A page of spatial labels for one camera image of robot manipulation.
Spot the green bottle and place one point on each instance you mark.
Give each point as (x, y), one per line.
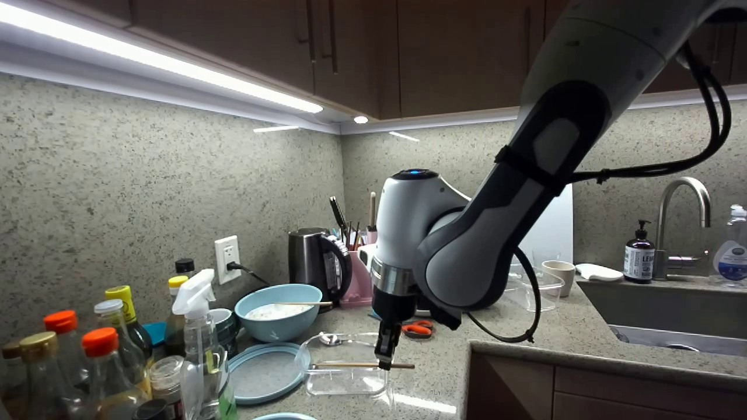
(224, 409)

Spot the brown wooden stick dark tip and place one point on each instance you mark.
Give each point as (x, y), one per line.
(341, 365)

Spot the small yellow cap bottle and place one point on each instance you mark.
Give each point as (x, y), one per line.
(178, 281)

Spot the white wall outlet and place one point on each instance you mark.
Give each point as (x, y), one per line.
(227, 258)

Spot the brown lower cabinet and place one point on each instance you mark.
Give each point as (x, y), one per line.
(607, 389)

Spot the light blue dish rim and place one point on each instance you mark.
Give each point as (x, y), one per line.
(282, 417)

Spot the orange cap bottle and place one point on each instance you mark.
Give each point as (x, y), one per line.
(98, 341)
(61, 321)

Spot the brown cabinet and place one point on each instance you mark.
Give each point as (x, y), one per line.
(427, 54)
(607, 389)

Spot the black toaster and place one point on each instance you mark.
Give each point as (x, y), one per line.
(230, 293)

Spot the long LED light strip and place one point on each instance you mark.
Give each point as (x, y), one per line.
(155, 60)

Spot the white trigger spray bottle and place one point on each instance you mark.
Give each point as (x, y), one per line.
(191, 294)

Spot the light blue plate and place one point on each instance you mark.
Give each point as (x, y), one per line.
(260, 377)

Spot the chrome kitchen faucet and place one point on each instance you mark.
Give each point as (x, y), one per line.
(685, 194)

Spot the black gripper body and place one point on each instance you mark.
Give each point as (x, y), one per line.
(391, 312)

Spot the brown cap bottle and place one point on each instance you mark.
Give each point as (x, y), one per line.
(10, 351)

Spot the grey cap bottle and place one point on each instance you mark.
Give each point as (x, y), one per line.
(107, 306)

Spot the white mug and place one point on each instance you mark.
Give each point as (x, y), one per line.
(561, 277)

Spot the steel kitchen sink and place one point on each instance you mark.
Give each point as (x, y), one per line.
(669, 319)

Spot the metal spoon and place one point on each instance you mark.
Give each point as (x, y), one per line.
(330, 340)

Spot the pink utensil holder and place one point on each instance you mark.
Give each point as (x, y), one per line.
(359, 281)

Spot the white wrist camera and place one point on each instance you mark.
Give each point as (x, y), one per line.
(366, 255)

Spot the gold cap bottle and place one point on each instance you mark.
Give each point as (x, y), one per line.
(38, 344)

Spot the yellow cap dark bottle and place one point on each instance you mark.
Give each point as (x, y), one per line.
(120, 294)

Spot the clear plastic tub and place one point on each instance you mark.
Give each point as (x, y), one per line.
(550, 293)

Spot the large light blue bowl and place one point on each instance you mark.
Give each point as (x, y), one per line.
(268, 322)

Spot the dark soap dispenser bottle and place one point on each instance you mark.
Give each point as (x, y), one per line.
(637, 259)

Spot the clear glass food container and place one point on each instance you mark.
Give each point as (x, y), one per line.
(341, 384)

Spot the white cloth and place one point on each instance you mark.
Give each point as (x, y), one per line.
(597, 272)

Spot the black cap bottle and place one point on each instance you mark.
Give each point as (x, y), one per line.
(185, 267)

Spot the glass jar metal lid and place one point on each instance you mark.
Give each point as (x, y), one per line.
(166, 367)

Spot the orange small tool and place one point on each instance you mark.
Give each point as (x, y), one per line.
(420, 330)

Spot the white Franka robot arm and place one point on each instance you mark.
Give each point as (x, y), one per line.
(467, 249)

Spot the white cutting board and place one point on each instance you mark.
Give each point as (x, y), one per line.
(554, 234)

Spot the brown upper cabinet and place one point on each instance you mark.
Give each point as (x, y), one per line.
(427, 54)

